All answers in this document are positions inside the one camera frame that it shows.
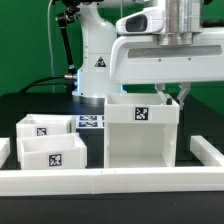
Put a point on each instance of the white rail segment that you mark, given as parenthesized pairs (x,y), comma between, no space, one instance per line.
(4,150)
(205,152)

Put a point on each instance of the white front rail fence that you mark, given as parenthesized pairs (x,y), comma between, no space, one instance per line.
(115,180)

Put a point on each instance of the black camera stand pole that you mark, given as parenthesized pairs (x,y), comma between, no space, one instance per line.
(63,19)

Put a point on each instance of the white right rail segment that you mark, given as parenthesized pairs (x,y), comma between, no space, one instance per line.
(205,152)

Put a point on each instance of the white left rail segment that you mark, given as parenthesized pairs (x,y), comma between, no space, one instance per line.
(4,150)

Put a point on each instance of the white drawer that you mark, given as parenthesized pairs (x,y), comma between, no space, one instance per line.
(64,151)
(41,124)

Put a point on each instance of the marker tag sheet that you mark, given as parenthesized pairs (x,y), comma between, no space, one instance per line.
(89,121)

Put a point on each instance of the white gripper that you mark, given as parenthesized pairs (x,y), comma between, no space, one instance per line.
(167,44)

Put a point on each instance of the white drawer cabinet box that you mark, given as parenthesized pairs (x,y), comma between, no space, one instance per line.
(140,130)

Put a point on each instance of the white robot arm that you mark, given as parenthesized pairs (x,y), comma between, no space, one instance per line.
(109,43)

